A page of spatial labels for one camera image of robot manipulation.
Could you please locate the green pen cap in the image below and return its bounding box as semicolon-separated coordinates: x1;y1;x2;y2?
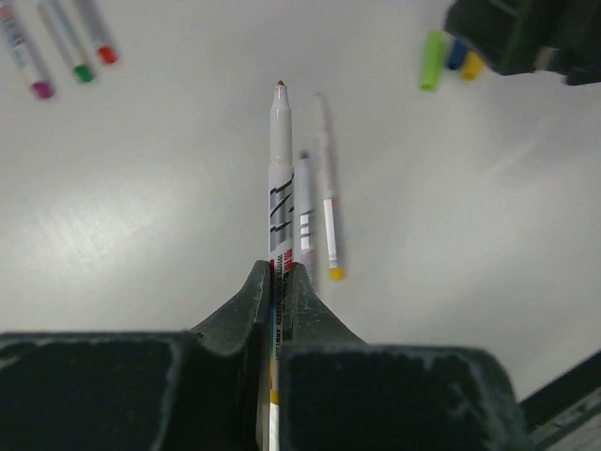
419;30;445;91

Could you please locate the orange pen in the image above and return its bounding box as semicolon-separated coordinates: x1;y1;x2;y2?
315;93;345;281

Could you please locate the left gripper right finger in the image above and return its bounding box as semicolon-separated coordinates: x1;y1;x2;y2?
279;264;533;450

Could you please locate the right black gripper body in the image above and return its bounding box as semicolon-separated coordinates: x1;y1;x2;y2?
444;0;600;86

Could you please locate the dark blue pen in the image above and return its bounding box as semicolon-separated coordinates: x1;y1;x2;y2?
295;149;317;289

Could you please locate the yellow pen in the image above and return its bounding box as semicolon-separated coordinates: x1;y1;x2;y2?
268;81;294;450

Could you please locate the dark blue pen cap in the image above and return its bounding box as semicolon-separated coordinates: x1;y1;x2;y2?
446;39;468;70

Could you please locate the yellow pen cap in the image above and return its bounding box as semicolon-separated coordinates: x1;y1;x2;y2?
460;51;484;81

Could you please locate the purple pen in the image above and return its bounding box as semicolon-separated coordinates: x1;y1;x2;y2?
1;1;55;101

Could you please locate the green capped pen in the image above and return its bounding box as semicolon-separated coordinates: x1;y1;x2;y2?
36;0;95;84

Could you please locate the red pen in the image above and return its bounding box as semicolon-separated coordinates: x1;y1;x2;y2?
73;0;118;65

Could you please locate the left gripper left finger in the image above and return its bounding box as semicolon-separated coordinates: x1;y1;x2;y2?
1;261;271;450

